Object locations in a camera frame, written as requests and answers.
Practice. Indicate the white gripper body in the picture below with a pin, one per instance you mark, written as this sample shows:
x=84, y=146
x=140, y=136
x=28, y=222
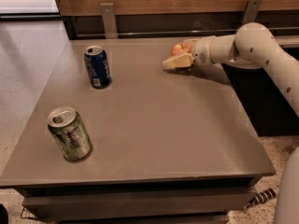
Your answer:
x=202, y=51

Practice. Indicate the red apple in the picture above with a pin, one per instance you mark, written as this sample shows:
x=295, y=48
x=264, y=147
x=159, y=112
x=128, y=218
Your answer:
x=181, y=47

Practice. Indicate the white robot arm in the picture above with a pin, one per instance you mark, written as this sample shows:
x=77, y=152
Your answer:
x=251, y=47

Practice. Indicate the blue Pepsi can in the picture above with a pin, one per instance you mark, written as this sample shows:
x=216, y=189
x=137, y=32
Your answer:
x=97, y=66

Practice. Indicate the green soda can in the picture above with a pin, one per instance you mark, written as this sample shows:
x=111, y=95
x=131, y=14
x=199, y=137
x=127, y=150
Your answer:
x=69, y=132

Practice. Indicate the grey table drawer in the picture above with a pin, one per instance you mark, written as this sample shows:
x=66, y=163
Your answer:
x=170, y=202

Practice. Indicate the horizontal metal rail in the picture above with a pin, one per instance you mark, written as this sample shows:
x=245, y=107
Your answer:
x=274, y=31

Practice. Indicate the right metal wall bracket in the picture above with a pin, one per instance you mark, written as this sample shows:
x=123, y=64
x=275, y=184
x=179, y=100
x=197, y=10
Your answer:
x=251, y=11

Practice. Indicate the metal wall bracket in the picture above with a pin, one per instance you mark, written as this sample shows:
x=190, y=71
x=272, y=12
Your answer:
x=109, y=20
x=251, y=11

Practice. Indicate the left metal wall bracket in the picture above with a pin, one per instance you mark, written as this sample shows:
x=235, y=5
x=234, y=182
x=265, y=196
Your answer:
x=109, y=20

